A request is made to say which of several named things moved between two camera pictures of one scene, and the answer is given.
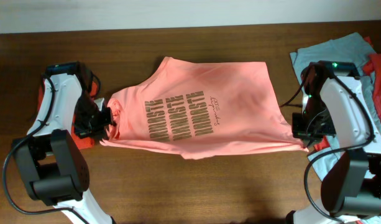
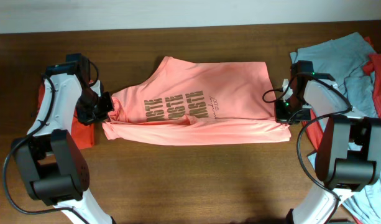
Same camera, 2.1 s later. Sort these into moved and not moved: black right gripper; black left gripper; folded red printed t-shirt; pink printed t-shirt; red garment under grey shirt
Moved: pink printed t-shirt; black left gripper; black right gripper
Not moved: red garment under grey shirt; folded red printed t-shirt
